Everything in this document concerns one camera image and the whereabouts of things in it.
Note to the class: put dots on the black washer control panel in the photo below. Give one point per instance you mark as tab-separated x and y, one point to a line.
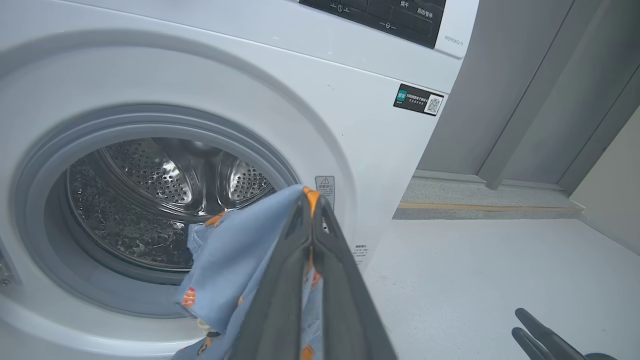
400	20

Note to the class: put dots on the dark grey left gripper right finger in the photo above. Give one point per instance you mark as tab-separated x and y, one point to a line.
345	310

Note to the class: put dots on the white washing machine body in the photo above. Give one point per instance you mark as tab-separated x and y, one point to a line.
300	100

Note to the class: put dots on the blue bear print garment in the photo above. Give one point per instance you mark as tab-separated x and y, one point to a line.
230	260

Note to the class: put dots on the triangle warning sticker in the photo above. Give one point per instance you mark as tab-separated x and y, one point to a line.
325	186

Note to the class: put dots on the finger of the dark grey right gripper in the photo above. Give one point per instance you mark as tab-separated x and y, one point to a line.
550	335
530	346

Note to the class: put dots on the grey rubber door gasket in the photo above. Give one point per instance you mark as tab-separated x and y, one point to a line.
35	210

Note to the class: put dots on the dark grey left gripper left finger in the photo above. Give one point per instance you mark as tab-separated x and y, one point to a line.
280	300

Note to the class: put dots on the stainless steel washer drum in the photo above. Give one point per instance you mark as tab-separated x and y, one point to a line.
140	200

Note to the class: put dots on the small text notice sticker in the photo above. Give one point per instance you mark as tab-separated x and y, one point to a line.
361	250

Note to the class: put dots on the black QR code sticker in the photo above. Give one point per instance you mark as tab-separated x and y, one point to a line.
412	99

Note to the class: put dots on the wide grey metal pillar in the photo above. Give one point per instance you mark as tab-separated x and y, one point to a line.
540	100

